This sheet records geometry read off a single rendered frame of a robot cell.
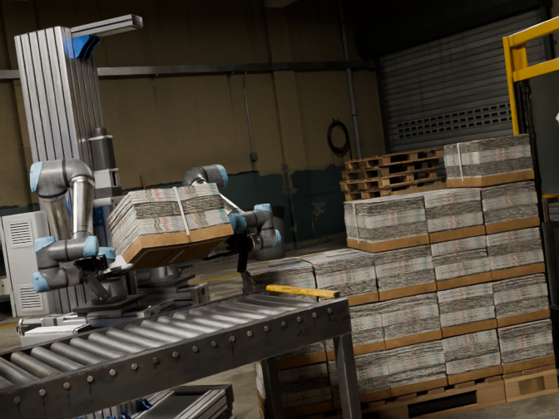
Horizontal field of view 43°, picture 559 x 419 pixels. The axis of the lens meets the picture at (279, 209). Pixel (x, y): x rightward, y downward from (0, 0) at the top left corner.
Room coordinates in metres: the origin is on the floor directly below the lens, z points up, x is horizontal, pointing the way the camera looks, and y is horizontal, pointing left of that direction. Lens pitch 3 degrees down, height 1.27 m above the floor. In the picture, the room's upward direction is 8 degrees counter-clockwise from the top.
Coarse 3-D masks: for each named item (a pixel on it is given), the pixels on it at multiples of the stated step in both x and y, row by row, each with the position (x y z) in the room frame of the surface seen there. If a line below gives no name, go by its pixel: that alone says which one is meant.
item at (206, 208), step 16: (192, 192) 2.72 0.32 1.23; (208, 192) 2.76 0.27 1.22; (192, 208) 2.69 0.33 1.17; (208, 208) 2.72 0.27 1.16; (224, 208) 2.77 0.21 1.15; (192, 224) 2.67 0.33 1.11; (208, 224) 2.70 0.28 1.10; (208, 240) 2.68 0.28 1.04; (224, 240) 2.77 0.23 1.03; (192, 256) 2.82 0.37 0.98
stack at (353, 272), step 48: (480, 240) 3.40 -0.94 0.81; (336, 288) 3.23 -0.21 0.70; (384, 288) 3.29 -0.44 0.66; (480, 288) 3.38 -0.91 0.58; (384, 336) 3.29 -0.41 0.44; (480, 336) 3.38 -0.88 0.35; (288, 384) 3.18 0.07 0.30; (336, 384) 3.23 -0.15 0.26; (384, 384) 3.27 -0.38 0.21; (480, 384) 3.37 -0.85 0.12
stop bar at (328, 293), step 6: (270, 288) 2.79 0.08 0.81; (276, 288) 2.76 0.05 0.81; (282, 288) 2.72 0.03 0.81; (288, 288) 2.69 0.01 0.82; (294, 288) 2.66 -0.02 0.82; (300, 288) 2.64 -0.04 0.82; (306, 288) 2.62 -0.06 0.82; (312, 288) 2.60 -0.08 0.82; (306, 294) 2.60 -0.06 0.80; (312, 294) 2.57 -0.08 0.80; (318, 294) 2.54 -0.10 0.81; (324, 294) 2.51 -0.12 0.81; (330, 294) 2.48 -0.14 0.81; (336, 294) 2.47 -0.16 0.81
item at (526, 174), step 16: (496, 176) 3.41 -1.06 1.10; (512, 176) 3.43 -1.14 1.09; (528, 176) 3.45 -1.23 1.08; (496, 224) 3.41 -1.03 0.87; (512, 224) 3.42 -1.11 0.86; (528, 224) 3.44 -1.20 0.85; (496, 272) 3.40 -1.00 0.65; (512, 272) 3.42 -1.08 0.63; (528, 272) 3.43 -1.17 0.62; (512, 320) 3.41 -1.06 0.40; (528, 320) 3.43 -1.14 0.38; (512, 368) 3.41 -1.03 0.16
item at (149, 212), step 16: (144, 192) 2.62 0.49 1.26; (160, 192) 2.65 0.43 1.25; (128, 208) 2.61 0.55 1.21; (144, 208) 2.59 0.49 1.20; (160, 208) 2.62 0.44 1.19; (112, 224) 2.75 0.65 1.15; (128, 224) 2.63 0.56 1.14; (144, 224) 2.57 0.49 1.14; (160, 224) 2.60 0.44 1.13; (176, 224) 2.63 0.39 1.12; (112, 240) 2.78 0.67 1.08; (128, 240) 2.64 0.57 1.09; (144, 256) 2.60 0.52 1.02; (160, 256) 2.66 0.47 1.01
